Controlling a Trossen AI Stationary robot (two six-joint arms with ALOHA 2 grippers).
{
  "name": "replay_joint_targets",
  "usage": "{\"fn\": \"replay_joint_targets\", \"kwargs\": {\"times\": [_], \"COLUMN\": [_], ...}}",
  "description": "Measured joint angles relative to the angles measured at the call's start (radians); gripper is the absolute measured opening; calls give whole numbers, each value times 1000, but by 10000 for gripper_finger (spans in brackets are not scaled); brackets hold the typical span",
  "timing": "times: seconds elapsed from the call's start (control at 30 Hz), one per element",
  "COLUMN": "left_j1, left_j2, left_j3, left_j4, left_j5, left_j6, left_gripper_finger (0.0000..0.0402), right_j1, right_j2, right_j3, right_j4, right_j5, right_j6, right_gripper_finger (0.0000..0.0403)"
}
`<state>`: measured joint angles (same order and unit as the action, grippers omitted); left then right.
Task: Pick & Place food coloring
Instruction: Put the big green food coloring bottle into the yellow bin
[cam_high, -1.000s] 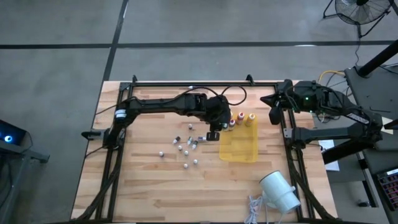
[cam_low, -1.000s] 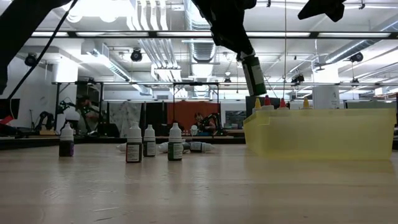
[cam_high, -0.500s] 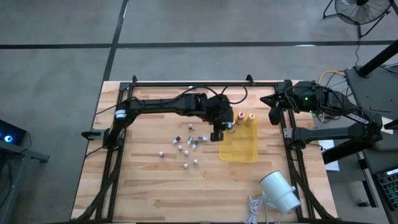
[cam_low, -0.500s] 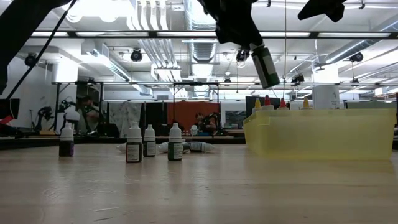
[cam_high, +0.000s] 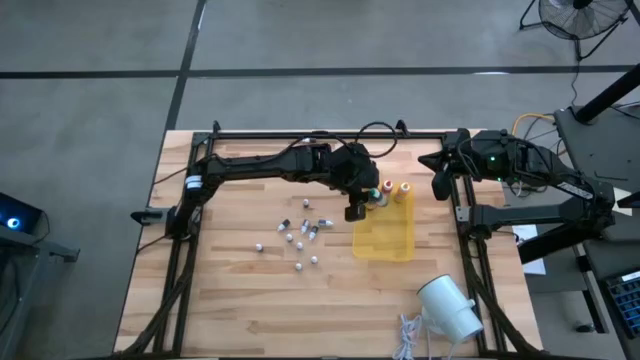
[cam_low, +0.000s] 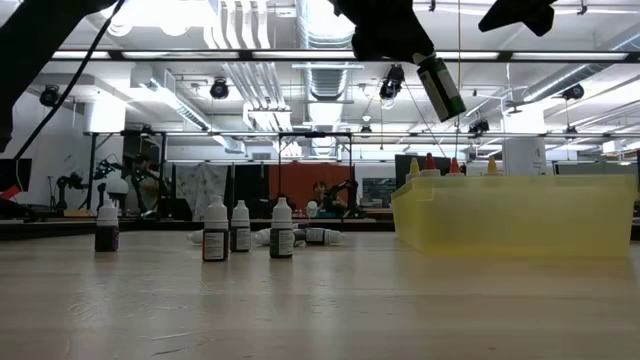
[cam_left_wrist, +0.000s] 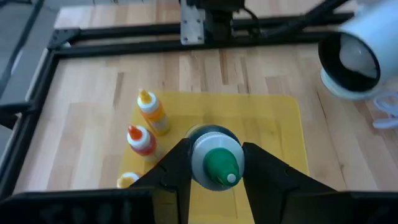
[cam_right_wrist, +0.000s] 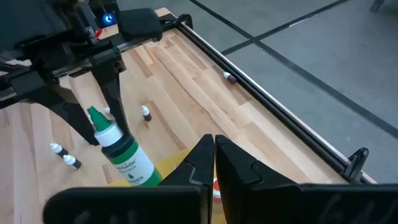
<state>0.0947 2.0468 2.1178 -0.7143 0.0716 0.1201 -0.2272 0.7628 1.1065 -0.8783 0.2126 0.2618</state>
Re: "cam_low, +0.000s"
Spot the small purple dye bottle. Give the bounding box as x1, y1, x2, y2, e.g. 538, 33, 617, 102
94, 198, 121, 253

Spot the white round lamp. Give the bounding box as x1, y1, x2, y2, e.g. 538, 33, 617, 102
105, 177, 130, 197

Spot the black overhead frame bar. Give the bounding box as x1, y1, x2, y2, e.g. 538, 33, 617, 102
0, 48, 640, 65

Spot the white building column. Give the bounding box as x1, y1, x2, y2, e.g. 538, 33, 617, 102
501, 107, 548, 176
82, 97, 127, 135

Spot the bright ring ceiling lamp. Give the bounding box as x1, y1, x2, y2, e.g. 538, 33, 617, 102
102, 0, 221, 39

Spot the silver round ventilation duct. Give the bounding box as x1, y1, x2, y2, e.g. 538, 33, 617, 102
294, 0, 366, 104

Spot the large green dye bottle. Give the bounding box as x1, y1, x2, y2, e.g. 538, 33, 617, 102
412, 51, 468, 124

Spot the small brown dye bottle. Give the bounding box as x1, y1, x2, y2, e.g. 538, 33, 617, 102
201, 195, 230, 263

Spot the person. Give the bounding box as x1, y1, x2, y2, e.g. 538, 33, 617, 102
307, 180, 349, 220
127, 152, 166, 216

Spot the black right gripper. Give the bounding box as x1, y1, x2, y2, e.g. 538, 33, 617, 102
477, 0, 558, 37

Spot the yellow translucent plastic bin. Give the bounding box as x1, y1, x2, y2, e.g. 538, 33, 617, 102
390, 173, 639, 259

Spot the black table edge rail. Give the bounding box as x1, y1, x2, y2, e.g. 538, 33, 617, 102
0, 217, 640, 242

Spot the black monitor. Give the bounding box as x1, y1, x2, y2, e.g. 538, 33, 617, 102
0, 158, 33, 193

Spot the white patterned hanging cloth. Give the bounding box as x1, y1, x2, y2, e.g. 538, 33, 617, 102
174, 163, 230, 222

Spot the large red dye bottle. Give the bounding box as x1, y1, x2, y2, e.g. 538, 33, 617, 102
418, 152, 442, 178

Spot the small dark green dye bottle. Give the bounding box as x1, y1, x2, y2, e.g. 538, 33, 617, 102
269, 196, 295, 260

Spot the dark chalkboard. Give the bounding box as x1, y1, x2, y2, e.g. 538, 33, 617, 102
362, 177, 397, 202

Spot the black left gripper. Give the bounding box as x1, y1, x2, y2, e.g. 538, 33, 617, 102
329, 0, 435, 62

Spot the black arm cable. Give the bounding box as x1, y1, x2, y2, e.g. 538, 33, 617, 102
12, 0, 127, 162

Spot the orange partition wall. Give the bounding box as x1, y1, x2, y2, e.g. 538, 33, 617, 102
267, 162, 355, 211

